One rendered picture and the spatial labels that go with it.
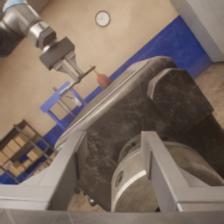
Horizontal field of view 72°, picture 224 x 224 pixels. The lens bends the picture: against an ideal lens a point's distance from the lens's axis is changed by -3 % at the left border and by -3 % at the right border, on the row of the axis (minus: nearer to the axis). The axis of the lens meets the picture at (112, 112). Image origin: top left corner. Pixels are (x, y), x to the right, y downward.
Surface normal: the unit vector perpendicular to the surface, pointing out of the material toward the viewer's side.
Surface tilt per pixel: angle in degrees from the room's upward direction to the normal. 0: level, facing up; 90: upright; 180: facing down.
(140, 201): 90
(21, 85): 90
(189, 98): 90
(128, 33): 90
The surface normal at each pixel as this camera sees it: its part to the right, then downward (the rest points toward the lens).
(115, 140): -0.02, 0.26
